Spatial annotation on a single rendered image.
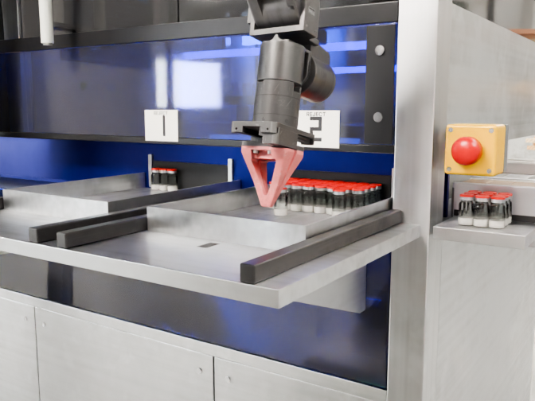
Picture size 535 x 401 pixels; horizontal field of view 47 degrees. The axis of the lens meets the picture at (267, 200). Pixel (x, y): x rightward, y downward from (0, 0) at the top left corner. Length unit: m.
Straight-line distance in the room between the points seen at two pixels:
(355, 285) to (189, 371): 0.45
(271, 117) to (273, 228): 0.14
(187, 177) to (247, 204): 0.24
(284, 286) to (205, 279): 0.09
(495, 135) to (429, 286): 0.25
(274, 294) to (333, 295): 0.31
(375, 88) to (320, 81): 0.16
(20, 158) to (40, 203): 0.64
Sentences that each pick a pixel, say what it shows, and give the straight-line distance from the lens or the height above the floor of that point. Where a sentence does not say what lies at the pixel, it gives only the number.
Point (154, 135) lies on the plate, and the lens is 1.23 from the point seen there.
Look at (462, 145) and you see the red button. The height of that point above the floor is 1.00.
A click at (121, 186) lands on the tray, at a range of 1.32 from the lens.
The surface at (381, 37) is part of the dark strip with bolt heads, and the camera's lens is 0.97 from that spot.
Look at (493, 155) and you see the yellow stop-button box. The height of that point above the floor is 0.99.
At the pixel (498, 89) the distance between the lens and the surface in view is 1.31.
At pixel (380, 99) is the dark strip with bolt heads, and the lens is 0.96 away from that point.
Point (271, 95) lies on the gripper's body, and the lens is 0.76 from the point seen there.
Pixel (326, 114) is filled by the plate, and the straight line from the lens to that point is 1.00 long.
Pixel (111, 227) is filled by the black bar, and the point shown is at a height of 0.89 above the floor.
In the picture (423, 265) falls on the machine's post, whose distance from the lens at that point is 0.97.
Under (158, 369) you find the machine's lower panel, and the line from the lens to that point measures 1.34.
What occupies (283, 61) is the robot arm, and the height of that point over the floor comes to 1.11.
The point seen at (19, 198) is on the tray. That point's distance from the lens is 1.12.
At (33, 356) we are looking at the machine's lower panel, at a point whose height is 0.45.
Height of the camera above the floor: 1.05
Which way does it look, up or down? 9 degrees down
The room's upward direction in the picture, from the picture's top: straight up
